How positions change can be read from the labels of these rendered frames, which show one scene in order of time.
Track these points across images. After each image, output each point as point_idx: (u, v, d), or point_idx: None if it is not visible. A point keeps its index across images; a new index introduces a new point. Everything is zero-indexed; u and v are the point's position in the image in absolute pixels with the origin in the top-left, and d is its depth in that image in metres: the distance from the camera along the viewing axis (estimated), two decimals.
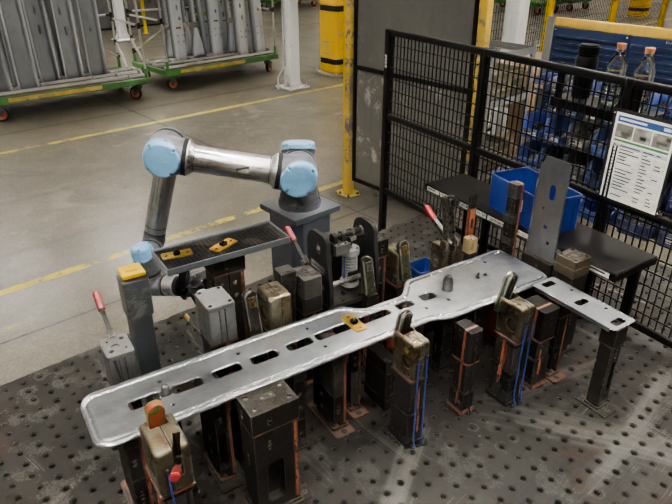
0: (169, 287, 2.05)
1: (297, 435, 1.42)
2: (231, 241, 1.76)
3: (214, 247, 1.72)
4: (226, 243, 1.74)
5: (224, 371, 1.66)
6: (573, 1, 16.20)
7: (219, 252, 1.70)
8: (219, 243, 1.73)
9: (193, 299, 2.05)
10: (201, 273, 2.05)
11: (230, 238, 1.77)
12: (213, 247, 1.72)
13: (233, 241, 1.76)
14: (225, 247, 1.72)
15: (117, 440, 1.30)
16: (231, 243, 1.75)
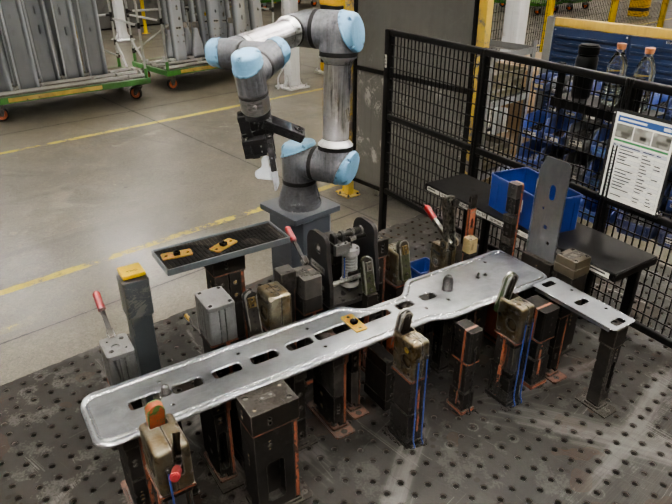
0: (265, 112, 1.52)
1: (297, 435, 1.42)
2: (231, 241, 1.76)
3: (214, 247, 1.72)
4: (226, 243, 1.74)
5: (224, 371, 1.66)
6: (573, 1, 16.20)
7: (219, 252, 1.70)
8: (219, 243, 1.73)
9: (251, 142, 1.56)
10: (273, 134, 1.63)
11: (230, 238, 1.77)
12: (213, 247, 1.72)
13: (233, 241, 1.76)
14: (225, 247, 1.72)
15: (117, 440, 1.30)
16: (231, 243, 1.75)
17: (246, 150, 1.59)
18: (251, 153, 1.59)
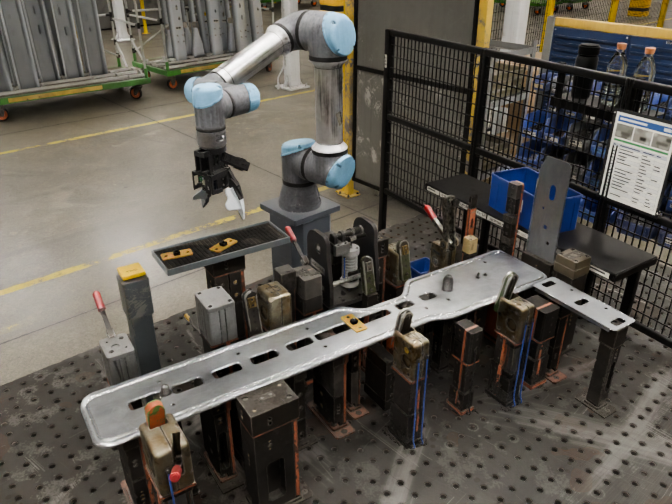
0: (226, 142, 1.58)
1: (297, 435, 1.42)
2: (231, 241, 1.76)
3: (214, 247, 1.72)
4: (226, 243, 1.74)
5: (224, 371, 1.66)
6: (573, 1, 16.20)
7: (219, 252, 1.70)
8: (219, 243, 1.73)
9: (217, 175, 1.58)
10: None
11: (230, 238, 1.77)
12: (213, 247, 1.72)
13: (233, 241, 1.76)
14: (225, 247, 1.72)
15: (117, 440, 1.30)
16: (231, 243, 1.75)
17: (211, 186, 1.58)
18: (216, 188, 1.59)
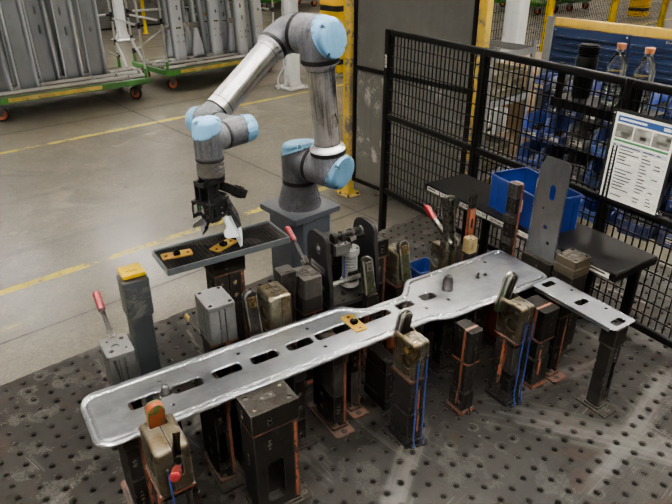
0: (225, 172, 1.62)
1: (297, 435, 1.42)
2: (231, 241, 1.76)
3: (214, 247, 1.72)
4: (226, 243, 1.74)
5: (224, 371, 1.66)
6: (573, 1, 16.20)
7: (219, 252, 1.70)
8: (219, 243, 1.73)
9: (216, 204, 1.62)
10: None
11: (230, 238, 1.77)
12: (213, 247, 1.72)
13: (233, 241, 1.76)
14: (225, 247, 1.72)
15: (117, 440, 1.30)
16: (231, 243, 1.75)
17: (210, 215, 1.62)
18: (215, 216, 1.63)
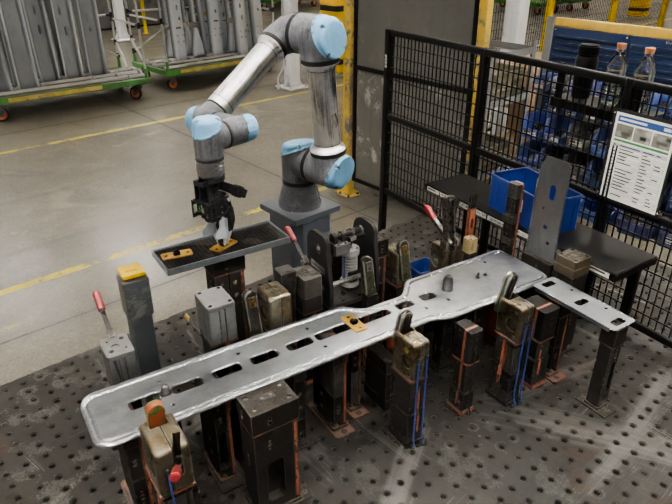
0: (225, 171, 1.62)
1: (297, 435, 1.42)
2: (231, 241, 1.76)
3: (214, 247, 1.72)
4: (226, 243, 1.74)
5: (224, 371, 1.66)
6: (573, 1, 16.20)
7: (219, 252, 1.70)
8: (220, 243, 1.73)
9: (216, 204, 1.62)
10: None
11: (230, 238, 1.77)
12: (213, 247, 1.72)
13: (233, 241, 1.76)
14: (225, 247, 1.72)
15: (117, 440, 1.30)
16: (231, 243, 1.75)
17: (210, 214, 1.62)
18: (215, 216, 1.63)
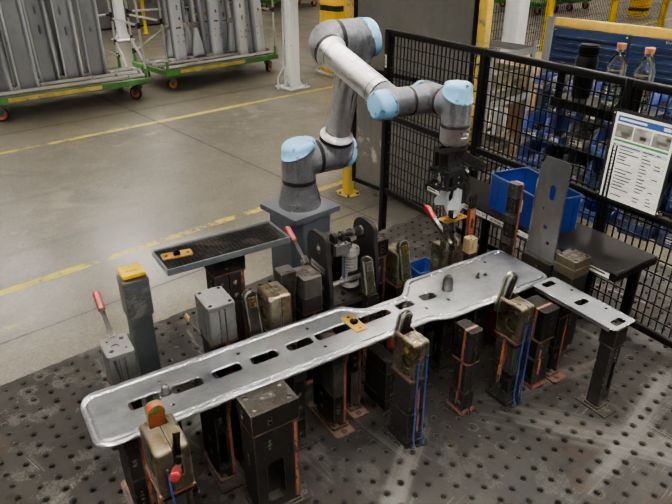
0: (468, 140, 1.57)
1: (297, 435, 1.42)
2: (461, 215, 1.70)
3: (443, 218, 1.68)
4: (456, 216, 1.69)
5: (224, 371, 1.66)
6: (573, 1, 16.20)
7: (448, 223, 1.66)
8: (449, 215, 1.69)
9: (454, 173, 1.57)
10: None
11: (460, 213, 1.72)
12: (442, 218, 1.68)
13: (463, 216, 1.70)
14: (454, 220, 1.68)
15: (117, 440, 1.30)
16: (461, 217, 1.69)
17: (446, 183, 1.58)
18: (451, 185, 1.59)
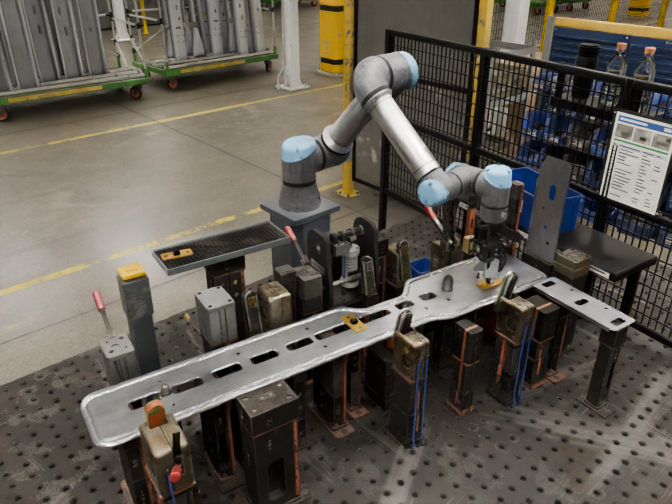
0: (506, 218, 1.73)
1: (297, 435, 1.42)
2: (497, 280, 1.87)
3: (481, 283, 1.85)
4: (493, 281, 1.85)
5: (224, 371, 1.66)
6: (573, 1, 16.20)
7: (485, 289, 1.83)
8: (487, 280, 1.85)
9: (492, 246, 1.74)
10: None
11: (497, 277, 1.89)
12: (480, 283, 1.85)
13: (499, 281, 1.87)
14: (491, 285, 1.84)
15: (117, 440, 1.30)
16: (497, 282, 1.86)
17: (484, 255, 1.75)
18: (488, 257, 1.75)
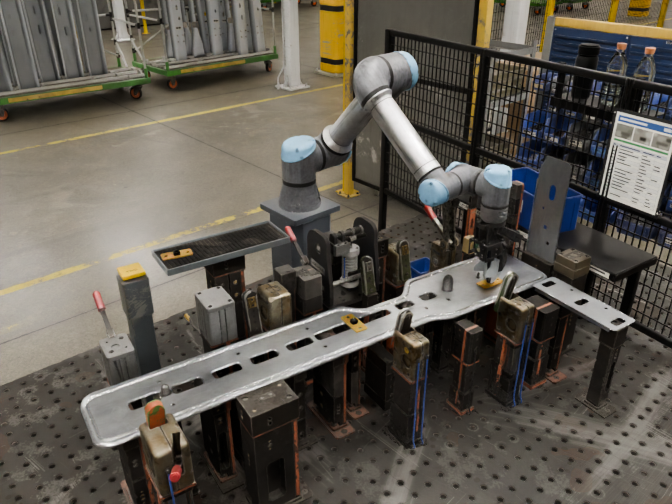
0: (506, 217, 1.73)
1: (297, 435, 1.42)
2: (498, 280, 1.87)
3: (481, 283, 1.85)
4: (493, 281, 1.85)
5: (224, 371, 1.66)
6: (573, 1, 16.20)
7: (485, 288, 1.83)
8: (487, 280, 1.85)
9: (492, 246, 1.74)
10: None
11: (497, 277, 1.89)
12: (480, 282, 1.85)
13: (499, 280, 1.87)
14: (491, 285, 1.84)
15: (117, 440, 1.30)
16: (497, 282, 1.86)
17: (484, 255, 1.75)
18: (489, 257, 1.75)
